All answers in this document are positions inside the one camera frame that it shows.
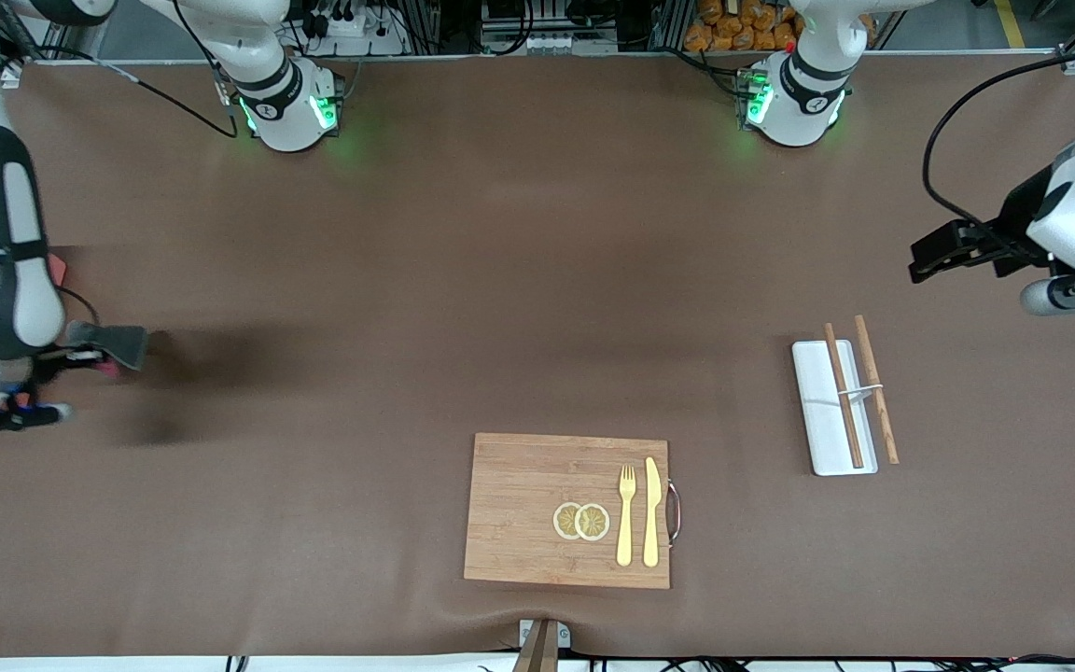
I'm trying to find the yellow plastic fork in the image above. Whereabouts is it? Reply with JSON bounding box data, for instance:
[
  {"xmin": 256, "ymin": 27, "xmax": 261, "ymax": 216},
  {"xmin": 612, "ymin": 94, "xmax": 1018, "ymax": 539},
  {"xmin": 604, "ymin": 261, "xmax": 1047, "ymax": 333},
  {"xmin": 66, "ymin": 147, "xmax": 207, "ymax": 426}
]
[{"xmin": 616, "ymin": 465, "xmax": 638, "ymax": 568}]

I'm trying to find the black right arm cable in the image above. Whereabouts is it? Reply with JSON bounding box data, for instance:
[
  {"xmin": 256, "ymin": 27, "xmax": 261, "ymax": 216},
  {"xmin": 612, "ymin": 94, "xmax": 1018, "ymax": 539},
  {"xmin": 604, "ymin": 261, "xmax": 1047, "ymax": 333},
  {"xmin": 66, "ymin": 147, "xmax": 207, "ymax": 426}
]
[{"xmin": 29, "ymin": 45, "xmax": 243, "ymax": 141}]

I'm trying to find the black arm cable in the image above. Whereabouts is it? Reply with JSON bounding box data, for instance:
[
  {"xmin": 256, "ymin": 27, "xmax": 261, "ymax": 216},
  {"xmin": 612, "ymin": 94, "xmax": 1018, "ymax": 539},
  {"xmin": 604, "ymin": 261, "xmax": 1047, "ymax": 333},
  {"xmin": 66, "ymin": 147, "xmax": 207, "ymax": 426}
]
[
  {"xmin": 29, "ymin": 45, "xmax": 243, "ymax": 141},
  {"xmin": 921, "ymin": 45, "xmax": 1075, "ymax": 245}
]

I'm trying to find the camera stand mount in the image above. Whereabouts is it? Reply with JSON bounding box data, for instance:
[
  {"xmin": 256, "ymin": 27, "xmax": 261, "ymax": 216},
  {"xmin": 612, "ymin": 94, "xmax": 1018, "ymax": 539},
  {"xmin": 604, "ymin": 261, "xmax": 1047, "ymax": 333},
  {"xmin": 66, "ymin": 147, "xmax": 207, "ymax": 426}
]
[{"xmin": 510, "ymin": 618, "xmax": 572, "ymax": 672}]

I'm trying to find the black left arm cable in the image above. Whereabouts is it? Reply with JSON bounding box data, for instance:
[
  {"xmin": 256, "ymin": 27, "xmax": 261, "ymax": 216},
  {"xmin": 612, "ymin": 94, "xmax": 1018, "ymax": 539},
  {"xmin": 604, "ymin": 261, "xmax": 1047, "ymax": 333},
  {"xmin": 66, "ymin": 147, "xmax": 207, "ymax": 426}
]
[{"xmin": 921, "ymin": 45, "xmax": 1075, "ymax": 245}]

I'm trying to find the pink plastic box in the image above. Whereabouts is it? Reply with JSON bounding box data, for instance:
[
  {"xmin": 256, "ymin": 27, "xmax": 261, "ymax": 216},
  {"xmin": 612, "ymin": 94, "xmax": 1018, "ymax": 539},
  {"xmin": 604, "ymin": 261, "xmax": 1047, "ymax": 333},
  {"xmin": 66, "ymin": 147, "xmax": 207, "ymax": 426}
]
[{"xmin": 0, "ymin": 232, "xmax": 68, "ymax": 290}]

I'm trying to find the yellow plastic knife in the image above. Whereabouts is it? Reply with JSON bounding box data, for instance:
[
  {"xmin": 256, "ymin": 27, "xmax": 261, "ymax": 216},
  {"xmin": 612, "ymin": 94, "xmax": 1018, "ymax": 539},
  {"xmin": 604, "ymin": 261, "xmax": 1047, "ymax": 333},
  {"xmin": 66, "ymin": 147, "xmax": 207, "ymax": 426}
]
[{"xmin": 642, "ymin": 456, "xmax": 663, "ymax": 569}]

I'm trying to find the grey and pink cloth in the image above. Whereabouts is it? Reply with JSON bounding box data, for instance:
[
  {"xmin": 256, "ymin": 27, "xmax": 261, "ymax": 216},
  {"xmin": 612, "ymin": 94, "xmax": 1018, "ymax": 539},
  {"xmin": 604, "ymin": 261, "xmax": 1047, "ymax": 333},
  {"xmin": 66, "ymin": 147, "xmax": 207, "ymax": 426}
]
[{"xmin": 64, "ymin": 321, "xmax": 149, "ymax": 377}]

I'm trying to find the electronics control box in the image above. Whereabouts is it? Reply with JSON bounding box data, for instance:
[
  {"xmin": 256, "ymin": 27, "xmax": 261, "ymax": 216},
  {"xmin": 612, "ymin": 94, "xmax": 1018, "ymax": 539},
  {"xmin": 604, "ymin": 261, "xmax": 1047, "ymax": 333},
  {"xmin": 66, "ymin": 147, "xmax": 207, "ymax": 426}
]
[{"xmin": 480, "ymin": 0, "xmax": 621, "ymax": 55}]

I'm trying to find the white power strip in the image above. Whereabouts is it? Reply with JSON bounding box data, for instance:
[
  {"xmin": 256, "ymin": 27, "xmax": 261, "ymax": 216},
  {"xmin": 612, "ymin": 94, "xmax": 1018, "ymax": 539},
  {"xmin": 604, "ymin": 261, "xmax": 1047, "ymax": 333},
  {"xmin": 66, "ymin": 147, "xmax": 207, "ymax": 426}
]
[{"xmin": 300, "ymin": 11, "xmax": 410, "ymax": 57}]

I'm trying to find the pile of orange snacks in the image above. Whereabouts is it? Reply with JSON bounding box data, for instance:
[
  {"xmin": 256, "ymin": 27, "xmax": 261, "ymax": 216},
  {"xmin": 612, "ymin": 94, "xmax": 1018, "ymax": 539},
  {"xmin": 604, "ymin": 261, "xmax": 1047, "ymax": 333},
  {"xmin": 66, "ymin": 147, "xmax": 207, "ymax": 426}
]
[{"xmin": 684, "ymin": 0, "xmax": 804, "ymax": 53}]

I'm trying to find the white rectangular tray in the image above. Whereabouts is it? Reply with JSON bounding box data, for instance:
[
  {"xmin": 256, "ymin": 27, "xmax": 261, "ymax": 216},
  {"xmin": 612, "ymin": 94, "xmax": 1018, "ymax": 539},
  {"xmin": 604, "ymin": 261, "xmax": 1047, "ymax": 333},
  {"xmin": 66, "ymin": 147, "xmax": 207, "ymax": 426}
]
[{"xmin": 791, "ymin": 340, "xmax": 880, "ymax": 478}]

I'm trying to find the wooden cutting board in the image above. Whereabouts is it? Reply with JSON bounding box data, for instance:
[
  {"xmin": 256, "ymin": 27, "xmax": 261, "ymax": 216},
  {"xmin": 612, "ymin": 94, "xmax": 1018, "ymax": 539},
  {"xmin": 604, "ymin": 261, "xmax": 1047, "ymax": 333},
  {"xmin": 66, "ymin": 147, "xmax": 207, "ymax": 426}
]
[{"xmin": 463, "ymin": 432, "xmax": 672, "ymax": 591}]

